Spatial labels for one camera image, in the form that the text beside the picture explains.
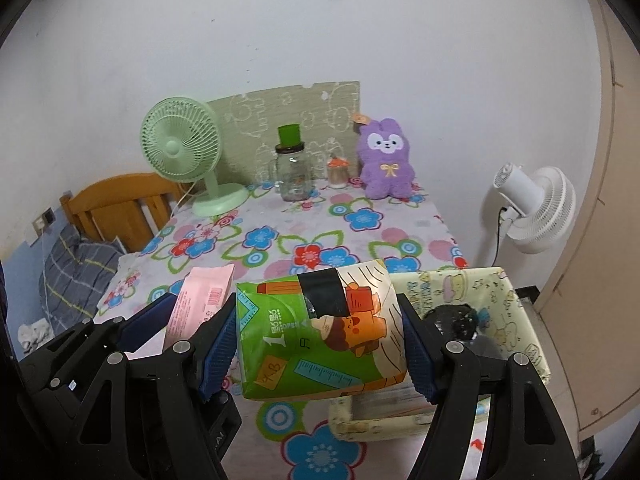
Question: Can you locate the glass jar with green lid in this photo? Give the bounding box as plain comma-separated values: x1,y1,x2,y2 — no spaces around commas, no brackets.
272,124,313,203

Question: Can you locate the wall socket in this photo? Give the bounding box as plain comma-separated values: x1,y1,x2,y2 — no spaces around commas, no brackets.
31,207,56,235

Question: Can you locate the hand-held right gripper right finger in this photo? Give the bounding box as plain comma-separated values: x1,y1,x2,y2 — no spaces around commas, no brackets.
396,294,581,480

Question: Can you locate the white standing fan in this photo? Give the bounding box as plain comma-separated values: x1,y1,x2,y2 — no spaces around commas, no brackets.
492,162,577,254

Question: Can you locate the purple plush bunny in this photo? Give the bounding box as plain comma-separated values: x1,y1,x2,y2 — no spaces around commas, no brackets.
356,117,418,200

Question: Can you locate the green patterned board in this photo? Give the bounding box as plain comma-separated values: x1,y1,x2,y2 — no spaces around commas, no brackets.
206,80,362,186

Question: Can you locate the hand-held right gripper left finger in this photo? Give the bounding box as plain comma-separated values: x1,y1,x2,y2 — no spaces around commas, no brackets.
75,304,237,480

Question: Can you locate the green cartoon tissue pack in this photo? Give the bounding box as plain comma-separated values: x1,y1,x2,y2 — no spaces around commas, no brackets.
235,258,413,403

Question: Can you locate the floral tablecloth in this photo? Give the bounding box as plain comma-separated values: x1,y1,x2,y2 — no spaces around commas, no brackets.
92,180,506,480

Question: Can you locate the pink wipes pack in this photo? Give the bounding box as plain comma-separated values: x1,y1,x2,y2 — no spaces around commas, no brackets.
164,264,236,356

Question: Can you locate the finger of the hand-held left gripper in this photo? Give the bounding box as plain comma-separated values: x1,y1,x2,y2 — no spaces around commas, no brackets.
201,390,244,480
87,294,180,356

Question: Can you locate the beige door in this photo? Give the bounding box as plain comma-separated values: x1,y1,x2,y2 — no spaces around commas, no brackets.
530,0,640,433

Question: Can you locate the yellow cartoon storage box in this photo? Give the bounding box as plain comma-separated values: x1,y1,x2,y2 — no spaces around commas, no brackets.
327,266,553,443

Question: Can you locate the small jar with orange lid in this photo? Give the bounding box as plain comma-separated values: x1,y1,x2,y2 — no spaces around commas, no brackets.
326,156,349,189

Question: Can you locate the white crumpled cloth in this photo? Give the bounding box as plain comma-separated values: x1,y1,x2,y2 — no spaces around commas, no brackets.
17,321,53,351

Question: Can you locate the black fan cable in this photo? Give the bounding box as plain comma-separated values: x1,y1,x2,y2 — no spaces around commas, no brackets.
495,206,507,266

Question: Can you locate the green desk fan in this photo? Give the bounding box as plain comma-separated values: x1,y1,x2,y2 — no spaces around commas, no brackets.
140,96,249,217

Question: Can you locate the grey plaid pillow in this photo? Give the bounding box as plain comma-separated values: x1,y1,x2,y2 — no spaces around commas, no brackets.
39,222,123,321

